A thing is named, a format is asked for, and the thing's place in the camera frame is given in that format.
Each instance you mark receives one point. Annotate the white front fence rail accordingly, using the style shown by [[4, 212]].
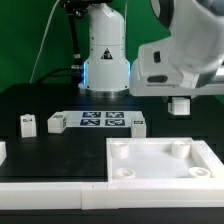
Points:
[[88, 196]]

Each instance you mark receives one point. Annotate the white square tabletop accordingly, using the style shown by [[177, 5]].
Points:
[[148, 159]]

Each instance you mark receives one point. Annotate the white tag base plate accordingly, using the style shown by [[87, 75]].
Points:
[[103, 119]]

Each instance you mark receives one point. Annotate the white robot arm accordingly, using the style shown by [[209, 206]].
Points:
[[115, 39]]

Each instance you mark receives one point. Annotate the white left fence piece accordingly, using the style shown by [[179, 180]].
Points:
[[3, 153]]

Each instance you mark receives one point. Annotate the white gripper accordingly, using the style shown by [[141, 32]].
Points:
[[163, 70]]

